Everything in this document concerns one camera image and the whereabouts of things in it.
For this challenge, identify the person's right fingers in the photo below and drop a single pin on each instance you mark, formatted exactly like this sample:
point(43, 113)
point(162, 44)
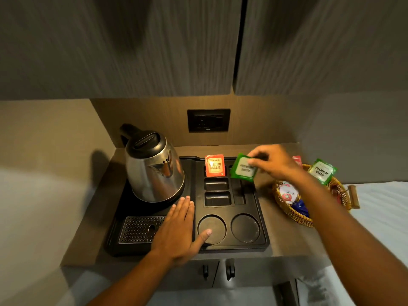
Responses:
point(258, 156)

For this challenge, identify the perforated metal drip grate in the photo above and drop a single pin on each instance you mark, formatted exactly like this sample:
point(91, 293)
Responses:
point(137, 229)

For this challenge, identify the stainless steel electric kettle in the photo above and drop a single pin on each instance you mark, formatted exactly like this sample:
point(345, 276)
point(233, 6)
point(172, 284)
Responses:
point(153, 172)

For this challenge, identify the person's left hand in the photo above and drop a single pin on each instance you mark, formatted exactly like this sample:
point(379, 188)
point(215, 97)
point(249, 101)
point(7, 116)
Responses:
point(177, 234)

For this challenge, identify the person's right hand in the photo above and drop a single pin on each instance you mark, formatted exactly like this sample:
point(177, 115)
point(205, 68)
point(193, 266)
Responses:
point(279, 162)

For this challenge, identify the grey wood cabinet door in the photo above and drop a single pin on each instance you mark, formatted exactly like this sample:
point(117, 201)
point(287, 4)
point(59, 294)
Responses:
point(121, 44)
point(322, 41)

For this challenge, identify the green tea sachet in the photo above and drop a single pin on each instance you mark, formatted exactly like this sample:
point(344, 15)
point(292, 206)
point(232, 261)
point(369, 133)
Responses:
point(322, 172)
point(241, 170)

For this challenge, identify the woven wicker basket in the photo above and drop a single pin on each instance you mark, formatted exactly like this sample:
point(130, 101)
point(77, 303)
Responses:
point(287, 210)

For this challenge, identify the person's left thumb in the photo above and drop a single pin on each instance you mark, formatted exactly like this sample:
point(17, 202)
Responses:
point(202, 239)

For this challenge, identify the orange tea sachet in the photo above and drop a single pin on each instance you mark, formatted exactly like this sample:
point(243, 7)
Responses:
point(214, 166)

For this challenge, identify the white bed sheet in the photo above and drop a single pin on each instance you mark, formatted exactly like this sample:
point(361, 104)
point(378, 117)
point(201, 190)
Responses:
point(385, 213)

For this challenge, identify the person's left forearm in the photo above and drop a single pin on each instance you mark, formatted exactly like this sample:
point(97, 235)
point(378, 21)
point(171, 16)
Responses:
point(134, 283)

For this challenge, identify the blue sachet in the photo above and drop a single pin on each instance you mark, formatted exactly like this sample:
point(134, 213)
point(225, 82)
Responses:
point(299, 209)

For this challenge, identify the black plastic welcome tray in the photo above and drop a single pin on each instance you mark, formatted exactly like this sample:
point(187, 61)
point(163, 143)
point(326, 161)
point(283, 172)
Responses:
point(223, 213)

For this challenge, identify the person's right forearm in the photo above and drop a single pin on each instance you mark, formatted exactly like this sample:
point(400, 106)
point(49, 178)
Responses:
point(338, 238)

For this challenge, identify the white and red sachet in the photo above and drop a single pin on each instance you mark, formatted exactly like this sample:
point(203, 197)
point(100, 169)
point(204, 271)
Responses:
point(288, 192)

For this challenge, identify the black wall power socket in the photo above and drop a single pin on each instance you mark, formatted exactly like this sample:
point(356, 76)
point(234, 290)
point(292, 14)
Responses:
point(208, 121)

